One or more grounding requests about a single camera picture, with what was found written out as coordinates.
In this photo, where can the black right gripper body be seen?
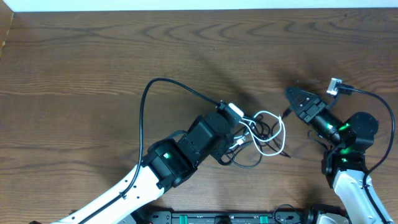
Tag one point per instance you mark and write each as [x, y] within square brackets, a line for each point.
[313, 111]

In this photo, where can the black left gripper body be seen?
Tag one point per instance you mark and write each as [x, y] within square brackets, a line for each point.
[223, 147]

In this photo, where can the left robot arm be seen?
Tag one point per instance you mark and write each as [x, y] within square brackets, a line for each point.
[167, 164]

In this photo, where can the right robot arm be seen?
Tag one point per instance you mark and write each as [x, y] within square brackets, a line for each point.
[344, 164]

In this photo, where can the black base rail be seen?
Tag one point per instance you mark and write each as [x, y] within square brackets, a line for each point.
[283, 214]

